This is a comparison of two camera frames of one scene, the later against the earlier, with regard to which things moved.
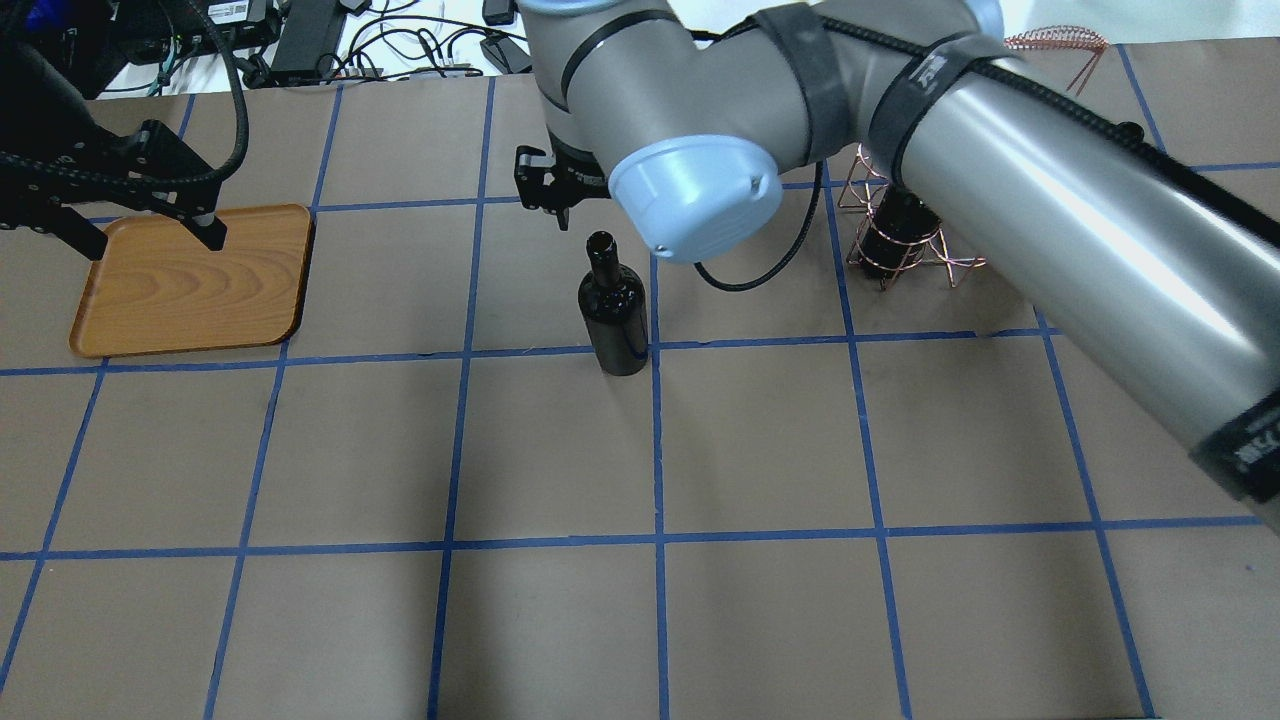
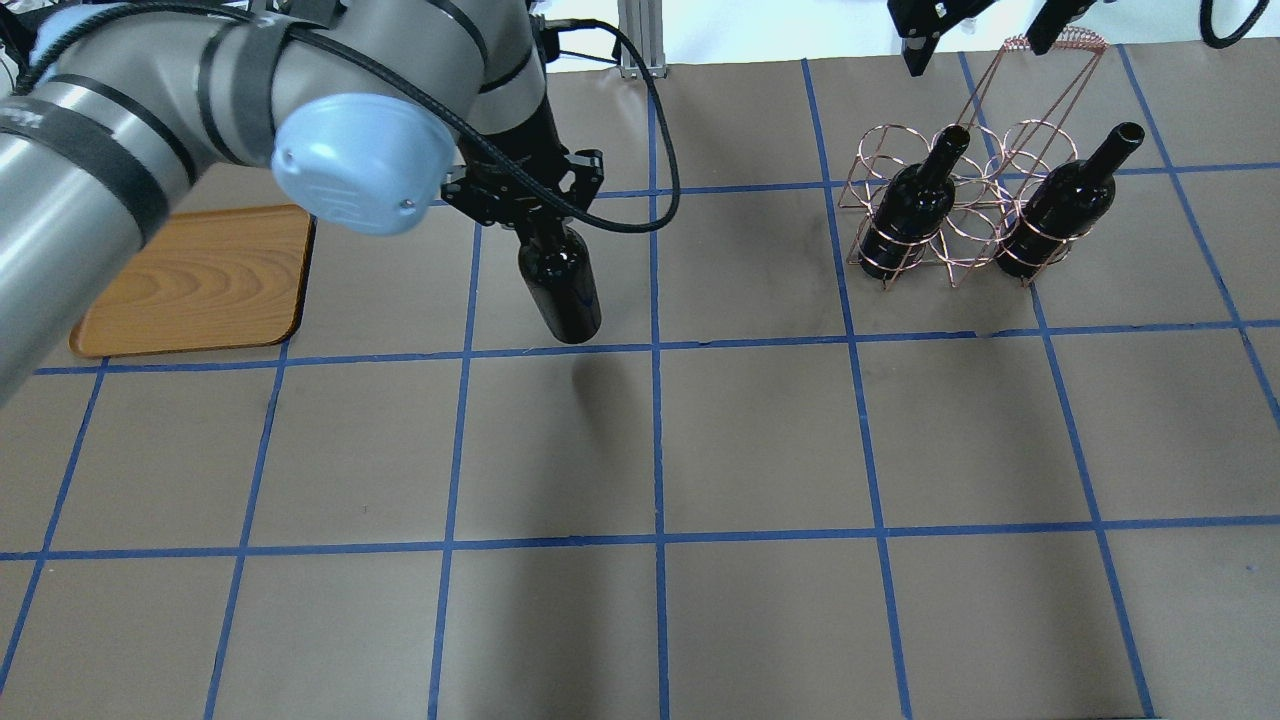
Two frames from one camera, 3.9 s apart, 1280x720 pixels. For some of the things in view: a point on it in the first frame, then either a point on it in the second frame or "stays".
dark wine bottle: x=613 y=301 to x=560 y=278
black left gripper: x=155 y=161 to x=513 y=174
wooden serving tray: x=159 y=288 stays
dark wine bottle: x=897 y=238 stays
